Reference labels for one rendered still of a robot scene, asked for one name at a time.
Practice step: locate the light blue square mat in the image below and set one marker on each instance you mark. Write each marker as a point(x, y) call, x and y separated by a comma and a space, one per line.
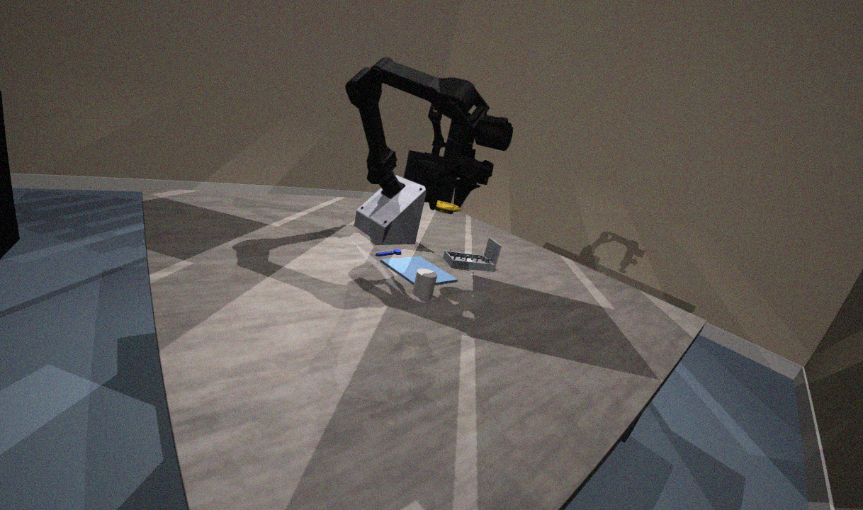
point(407, 268)

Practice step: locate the yellow round plate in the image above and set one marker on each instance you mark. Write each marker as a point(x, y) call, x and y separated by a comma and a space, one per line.
point(445, 207)

